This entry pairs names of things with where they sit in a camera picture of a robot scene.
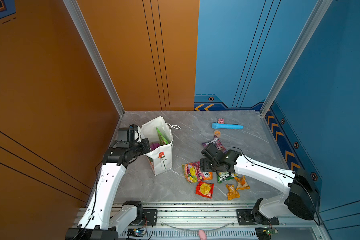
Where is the orange Fox's candy bag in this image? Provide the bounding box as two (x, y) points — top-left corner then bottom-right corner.
(182, 161), (213, 183)

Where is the purple grape candy bag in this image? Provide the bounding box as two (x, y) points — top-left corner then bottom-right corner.
(150, 143), (161, 151)

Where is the white floral paper bag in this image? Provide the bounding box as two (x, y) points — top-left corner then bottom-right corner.
(141, 116), (181, 176)

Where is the green Lays chips bag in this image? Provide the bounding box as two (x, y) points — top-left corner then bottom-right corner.
(156, 127), (170, 146)

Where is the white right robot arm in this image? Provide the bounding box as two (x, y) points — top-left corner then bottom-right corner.
(201, 144), (320, 225)

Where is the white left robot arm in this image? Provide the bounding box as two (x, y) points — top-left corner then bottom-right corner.
(65, 125), (150, 240)

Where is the green lemon candy bag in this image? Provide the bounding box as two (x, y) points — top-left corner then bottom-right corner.
(217, 172), (238, 184)

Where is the purple pink candy bag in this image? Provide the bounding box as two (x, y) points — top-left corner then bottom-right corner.
(202, 136), (228, 153)

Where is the small orange round cookie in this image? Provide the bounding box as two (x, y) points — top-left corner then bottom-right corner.
(214, 130), (221, 138)

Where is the red yellow snack packet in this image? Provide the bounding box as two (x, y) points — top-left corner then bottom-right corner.
(195, 182), (214, 199)

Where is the blue toy microphone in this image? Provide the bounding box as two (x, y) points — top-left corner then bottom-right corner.
(212, 123), (244, 130)

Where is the orange snack packet right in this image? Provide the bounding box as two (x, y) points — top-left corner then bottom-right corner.
(235, 176), (250, 191)

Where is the orange snack packet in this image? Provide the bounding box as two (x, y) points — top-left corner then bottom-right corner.
(235, 176), (250, 191)
(226, 184), (240, 200)

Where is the orange snack packet left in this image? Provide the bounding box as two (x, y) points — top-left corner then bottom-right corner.
(226, 184), (240, 200)

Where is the circuit board right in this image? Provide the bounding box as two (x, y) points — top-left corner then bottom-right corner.
(255, 228), (279, 240)

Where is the green circuit board left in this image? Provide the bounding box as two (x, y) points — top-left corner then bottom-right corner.
(127, 228), (147, 239)

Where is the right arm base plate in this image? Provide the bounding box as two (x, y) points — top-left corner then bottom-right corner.
(236, 209), (280, 226)

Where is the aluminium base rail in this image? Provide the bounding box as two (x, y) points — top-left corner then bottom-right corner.
(67, 200), (331, 240)

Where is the pink object on rail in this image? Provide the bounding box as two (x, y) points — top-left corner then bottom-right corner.
(198, 230), (207, 240)

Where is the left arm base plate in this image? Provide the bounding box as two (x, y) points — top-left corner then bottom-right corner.
(130, 209), (158, 226)

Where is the aluminium corner post left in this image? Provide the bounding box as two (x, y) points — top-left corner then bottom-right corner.
(63, 0), (125, 117)

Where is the aluminium corner post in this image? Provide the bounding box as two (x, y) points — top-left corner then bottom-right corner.
(63, 0), (125, 117)
(260, 0), (333, 118)

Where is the aluminium corner post right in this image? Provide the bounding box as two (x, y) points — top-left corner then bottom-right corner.
(260, 0), (333, 118)

